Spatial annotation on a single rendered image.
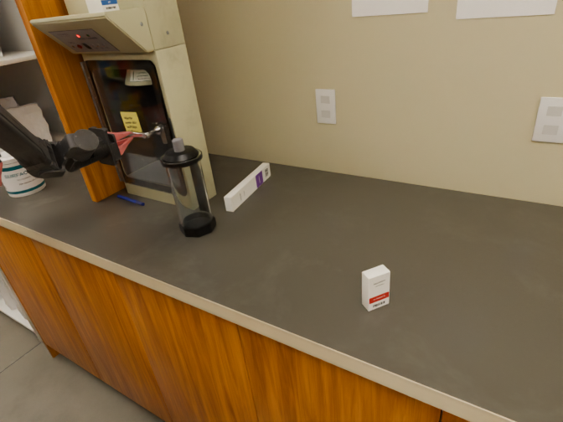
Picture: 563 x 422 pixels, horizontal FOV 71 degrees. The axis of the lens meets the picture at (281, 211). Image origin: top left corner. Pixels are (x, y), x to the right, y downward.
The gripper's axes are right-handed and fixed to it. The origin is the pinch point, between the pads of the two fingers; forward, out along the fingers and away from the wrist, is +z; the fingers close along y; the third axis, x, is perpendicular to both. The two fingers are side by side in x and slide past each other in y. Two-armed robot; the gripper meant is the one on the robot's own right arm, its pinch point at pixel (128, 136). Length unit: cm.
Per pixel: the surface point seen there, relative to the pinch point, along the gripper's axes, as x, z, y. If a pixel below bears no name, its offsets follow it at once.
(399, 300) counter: -80, -6, -26
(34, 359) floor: 97, -23, -119
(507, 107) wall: -91, 49, -1
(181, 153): -22.6, -2.7, -1.8
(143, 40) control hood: -11.6, 3.8, 24.1
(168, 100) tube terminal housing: -11.6, 7.2, 8.6
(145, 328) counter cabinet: -8, -20, -54
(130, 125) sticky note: 5.8, 5.7, 0.9
